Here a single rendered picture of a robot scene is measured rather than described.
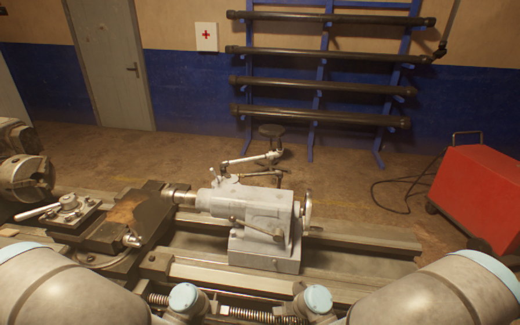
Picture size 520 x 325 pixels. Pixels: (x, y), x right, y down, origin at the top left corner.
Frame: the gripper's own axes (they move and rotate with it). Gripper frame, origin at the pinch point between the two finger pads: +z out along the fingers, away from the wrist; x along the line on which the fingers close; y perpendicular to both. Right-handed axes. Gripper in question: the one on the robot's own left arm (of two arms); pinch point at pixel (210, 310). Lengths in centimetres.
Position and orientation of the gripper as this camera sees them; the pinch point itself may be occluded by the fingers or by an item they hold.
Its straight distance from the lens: 132.1
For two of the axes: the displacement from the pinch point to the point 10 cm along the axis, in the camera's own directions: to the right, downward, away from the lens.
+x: -9.8, -0.1, 1.8
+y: 1.1, -8.0, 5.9
